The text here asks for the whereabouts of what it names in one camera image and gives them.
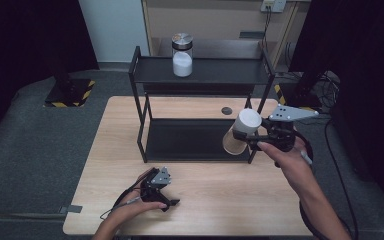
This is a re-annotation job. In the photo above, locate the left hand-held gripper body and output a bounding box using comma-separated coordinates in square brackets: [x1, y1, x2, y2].
[139, 166, 173, 205]

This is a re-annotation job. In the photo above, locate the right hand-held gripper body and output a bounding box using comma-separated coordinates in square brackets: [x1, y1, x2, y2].
[260, 103, 320, 153]

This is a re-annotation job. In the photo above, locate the glass jar with brown powder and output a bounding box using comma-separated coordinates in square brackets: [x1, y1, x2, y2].
[222, 108, 263, 156]

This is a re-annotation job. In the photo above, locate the black metal shelf rack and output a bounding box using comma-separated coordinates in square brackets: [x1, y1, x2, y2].
[128, 45, 277, 165]

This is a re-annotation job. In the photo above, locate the person's left hand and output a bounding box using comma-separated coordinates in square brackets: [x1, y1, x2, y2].
[107, 167, 169, 232]

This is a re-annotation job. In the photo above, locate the person's right hand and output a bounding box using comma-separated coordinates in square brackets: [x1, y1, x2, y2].
[256, 134, 316, 198]

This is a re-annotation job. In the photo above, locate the striped stand base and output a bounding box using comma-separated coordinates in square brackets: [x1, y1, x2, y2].
[273, 78, 322, 112]
[43, 63, 97, 109]

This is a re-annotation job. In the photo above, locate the glass jar with white powder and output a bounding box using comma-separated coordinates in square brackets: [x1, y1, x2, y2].
[171, 32, 194, 78]

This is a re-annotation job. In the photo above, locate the dark curtain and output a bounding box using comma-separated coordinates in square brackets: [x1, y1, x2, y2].
[289, 0, 384, 209]
[0, 0, 100, 149]

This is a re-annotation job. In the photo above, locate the beige wooden cabinet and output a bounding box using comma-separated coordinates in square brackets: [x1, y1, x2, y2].
[141, 0, 312, 69]

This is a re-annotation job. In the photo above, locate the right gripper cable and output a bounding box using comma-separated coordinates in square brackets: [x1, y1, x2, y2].
[291, 130, 315, 234]

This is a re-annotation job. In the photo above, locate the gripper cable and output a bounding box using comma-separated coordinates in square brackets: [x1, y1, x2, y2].
[99, 186, 144, 222]
[291, 130, 315, 234]

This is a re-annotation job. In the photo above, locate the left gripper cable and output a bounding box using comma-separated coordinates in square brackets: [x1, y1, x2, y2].
[99, 186, 144, 222]

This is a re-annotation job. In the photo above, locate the tangle of floor cables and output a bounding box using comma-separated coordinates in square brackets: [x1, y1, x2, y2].
[311, 70, 342, 113]

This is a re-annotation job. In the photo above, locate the long black floor cable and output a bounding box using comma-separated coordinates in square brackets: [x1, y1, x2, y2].
[324, 118, 360, 240]

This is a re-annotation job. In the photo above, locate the grey table bracket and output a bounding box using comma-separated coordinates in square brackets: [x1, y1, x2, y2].
[58, 204, 84, 215]

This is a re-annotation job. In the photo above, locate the black socket cable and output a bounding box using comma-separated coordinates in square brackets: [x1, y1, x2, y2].
[261, 5, 273, 49]

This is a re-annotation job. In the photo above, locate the white wall socket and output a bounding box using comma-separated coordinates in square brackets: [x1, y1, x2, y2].
[260, 0, 287, 14]

